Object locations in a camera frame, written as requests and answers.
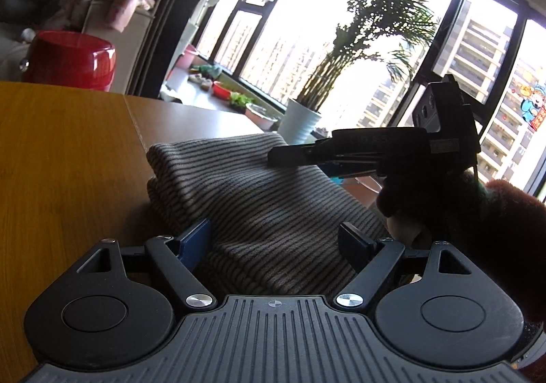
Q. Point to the pink plastic basin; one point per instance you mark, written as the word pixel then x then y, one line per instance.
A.
pixel 185 60

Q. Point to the grey striped knit garment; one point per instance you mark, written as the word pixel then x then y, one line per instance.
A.
pixel 273 231

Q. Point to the red round stool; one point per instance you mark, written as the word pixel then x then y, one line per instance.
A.
pixel 70 59

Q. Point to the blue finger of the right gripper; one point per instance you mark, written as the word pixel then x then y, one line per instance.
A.
pixel 288 156

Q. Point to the potted bamboo plant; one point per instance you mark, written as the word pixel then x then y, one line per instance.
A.
pixel 383 31

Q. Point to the gloved hand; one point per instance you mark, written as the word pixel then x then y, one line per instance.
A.
pixel 500 228

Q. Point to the white floor cleaner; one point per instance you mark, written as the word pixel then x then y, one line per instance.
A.
pixel 189 32

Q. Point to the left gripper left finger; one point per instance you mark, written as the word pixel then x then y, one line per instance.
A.
pixel 193 244

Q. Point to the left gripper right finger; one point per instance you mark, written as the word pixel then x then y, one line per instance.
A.
pixel 356 248

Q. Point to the beige armchair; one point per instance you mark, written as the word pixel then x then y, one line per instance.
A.
pixel 128 43

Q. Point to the metal bowl planter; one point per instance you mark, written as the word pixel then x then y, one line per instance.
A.
pixel 259 116

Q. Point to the dark curtain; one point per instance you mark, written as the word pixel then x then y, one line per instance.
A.
pixel 170 11

